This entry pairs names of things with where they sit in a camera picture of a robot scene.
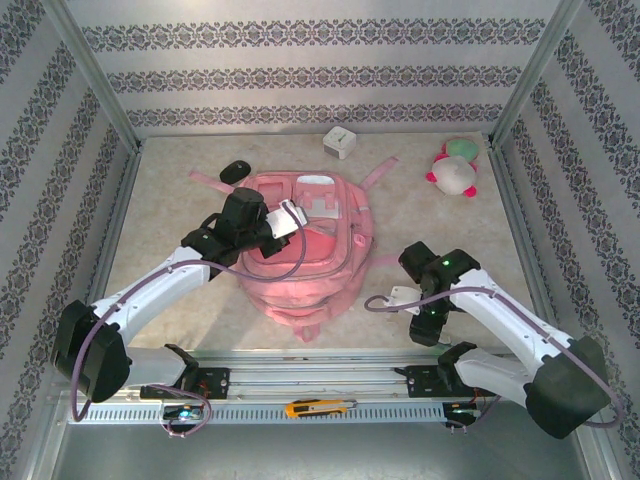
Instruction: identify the pink backpack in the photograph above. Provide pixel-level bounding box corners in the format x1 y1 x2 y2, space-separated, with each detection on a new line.
188 156 401 344

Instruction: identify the aluminium frame post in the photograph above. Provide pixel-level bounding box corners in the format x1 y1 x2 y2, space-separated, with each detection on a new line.
42 0 144 151
485 0 585 149

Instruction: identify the slotted grey cable duct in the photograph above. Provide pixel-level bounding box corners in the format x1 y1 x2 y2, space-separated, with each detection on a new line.
67 402 481 426

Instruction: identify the orange utility knife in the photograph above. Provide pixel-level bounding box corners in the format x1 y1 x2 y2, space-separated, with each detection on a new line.
284 398 358 419

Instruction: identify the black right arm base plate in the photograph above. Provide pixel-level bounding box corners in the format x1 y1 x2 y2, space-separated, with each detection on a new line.
394 364 499 400

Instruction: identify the green pink plush toy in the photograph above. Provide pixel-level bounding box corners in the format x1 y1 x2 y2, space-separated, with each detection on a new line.
440 137 481 165

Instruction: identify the black computer mouse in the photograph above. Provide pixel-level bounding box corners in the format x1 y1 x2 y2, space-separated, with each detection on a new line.
219 159 251 185

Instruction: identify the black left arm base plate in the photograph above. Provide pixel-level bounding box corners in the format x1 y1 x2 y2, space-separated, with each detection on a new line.
139 367 231 401

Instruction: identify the aluminium side rail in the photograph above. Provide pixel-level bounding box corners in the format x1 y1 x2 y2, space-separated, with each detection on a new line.
67 142 144 364
485 142 571 359

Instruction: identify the white cube clock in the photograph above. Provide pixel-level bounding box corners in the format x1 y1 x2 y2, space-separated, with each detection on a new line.
322 126 357 160

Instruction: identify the aluminium mounting rail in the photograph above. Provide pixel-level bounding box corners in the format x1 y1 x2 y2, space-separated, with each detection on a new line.
49 347 591 404

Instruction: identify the white pink plush toy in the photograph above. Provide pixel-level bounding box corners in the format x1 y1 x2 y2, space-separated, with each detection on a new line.
424 153 480 202

